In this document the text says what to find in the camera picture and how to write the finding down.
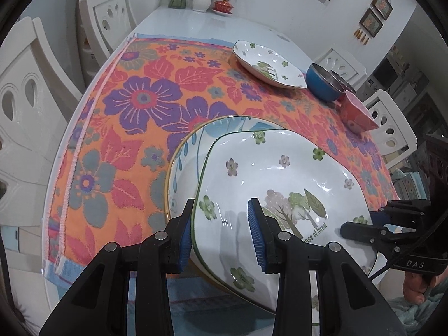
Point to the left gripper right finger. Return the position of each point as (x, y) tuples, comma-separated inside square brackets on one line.
[(349, 303)]

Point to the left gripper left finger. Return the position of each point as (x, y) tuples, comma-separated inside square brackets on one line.
[(97, 302)]

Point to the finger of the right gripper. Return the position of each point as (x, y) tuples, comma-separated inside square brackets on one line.
[(408, 213), (379, 238)]

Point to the large hexagonal forest plate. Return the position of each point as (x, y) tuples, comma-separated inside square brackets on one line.
[(306, 191)]

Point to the pink patterned melamine bowl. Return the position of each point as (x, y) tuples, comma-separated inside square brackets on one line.
[(355, 115)]

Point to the pink steel bowl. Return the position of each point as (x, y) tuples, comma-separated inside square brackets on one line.
[(343, 83)]

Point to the round blue leaf plate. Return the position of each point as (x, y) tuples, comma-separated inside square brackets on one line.
[(186, 164)]

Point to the blue steel bowl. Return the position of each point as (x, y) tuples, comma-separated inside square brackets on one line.
[(322, 83)]

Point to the small hexagonal forest plate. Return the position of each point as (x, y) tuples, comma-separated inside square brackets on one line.
[(268, 65)]

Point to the person right hand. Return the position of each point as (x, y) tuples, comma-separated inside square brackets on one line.
[(414, 287)]

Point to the white chair near right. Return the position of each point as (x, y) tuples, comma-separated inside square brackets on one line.
[(394, 133)]

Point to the white chair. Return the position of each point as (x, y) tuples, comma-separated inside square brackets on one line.
[(106, 24), (394, 133), (344, 64), (38, 99)]

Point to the orange floral tablecloth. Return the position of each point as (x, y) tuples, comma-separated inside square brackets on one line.
[(152, 95)]

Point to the white chair far right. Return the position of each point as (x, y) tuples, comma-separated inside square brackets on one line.
[(344, 64)]

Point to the small framed picture lower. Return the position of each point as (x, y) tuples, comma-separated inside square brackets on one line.
[(371, 23)]

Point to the small framed picture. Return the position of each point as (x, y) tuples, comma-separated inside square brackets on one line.
[(371, 23), (383, 7)]

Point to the small framed picture upper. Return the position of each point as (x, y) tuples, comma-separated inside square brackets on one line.
[(383, 7)]

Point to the white chair near left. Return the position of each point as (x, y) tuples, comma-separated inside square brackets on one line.
[(38, 99)]

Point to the red lidded sugar bowl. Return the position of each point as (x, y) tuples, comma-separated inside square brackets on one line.
[(222, 7)]

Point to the white chair far left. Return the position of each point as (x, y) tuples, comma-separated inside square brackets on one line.
[(106, 24)]

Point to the orange hanging wall ornament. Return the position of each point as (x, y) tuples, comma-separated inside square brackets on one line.
[(362, 36)]

